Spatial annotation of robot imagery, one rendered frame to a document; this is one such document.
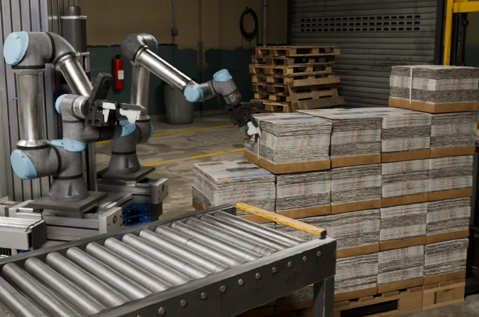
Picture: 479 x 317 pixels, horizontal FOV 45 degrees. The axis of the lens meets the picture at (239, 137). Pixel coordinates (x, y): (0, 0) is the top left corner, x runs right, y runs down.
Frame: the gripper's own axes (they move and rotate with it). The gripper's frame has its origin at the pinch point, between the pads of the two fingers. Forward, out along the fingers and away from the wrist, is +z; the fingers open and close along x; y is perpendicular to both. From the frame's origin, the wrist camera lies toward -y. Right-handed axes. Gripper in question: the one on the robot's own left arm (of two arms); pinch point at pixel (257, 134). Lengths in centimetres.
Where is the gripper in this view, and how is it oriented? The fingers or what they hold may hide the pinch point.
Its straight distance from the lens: 277.0
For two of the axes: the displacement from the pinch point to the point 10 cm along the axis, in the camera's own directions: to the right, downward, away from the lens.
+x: 3.7, 1.6, -9.2
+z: 4.5, 8.3, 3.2
